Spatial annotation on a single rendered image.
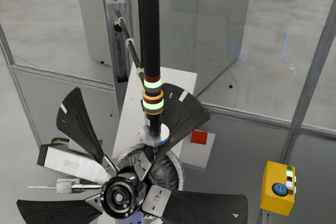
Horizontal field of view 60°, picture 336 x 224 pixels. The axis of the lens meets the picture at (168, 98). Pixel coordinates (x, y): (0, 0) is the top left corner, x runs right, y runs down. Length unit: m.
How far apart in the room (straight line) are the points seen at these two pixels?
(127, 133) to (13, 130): 2.14
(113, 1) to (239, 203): 0.81
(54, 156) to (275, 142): 1.05
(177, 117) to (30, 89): 1.42
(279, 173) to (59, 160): 0.81
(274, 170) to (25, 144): 2.31
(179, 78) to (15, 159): 2.06
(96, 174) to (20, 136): 2.06
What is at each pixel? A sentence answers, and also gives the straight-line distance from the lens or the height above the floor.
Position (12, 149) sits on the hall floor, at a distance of 2.98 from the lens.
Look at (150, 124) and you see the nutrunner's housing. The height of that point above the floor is 1.50.
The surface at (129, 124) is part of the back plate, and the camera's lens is 1.14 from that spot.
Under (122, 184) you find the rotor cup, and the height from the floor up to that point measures 1.25.
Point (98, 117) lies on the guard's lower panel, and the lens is 1.89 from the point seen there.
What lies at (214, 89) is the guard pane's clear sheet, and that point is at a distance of 1.45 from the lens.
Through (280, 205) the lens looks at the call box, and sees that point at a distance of 1.14.
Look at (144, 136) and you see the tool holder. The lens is 0.68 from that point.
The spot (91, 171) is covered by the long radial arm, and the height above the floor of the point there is 1.11.
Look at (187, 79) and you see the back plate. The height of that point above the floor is 1.34.
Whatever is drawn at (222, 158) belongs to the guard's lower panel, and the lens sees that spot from 1.74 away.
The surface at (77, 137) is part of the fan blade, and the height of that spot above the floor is 1.26.
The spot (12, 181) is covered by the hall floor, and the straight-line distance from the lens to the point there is 2.72.
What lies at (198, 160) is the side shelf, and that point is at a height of 0.86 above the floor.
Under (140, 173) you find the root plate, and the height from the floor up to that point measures 1.24.
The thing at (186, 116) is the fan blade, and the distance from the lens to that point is 0.81.
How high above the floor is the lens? 1.94
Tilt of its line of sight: 37 degrees down
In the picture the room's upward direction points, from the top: straight up
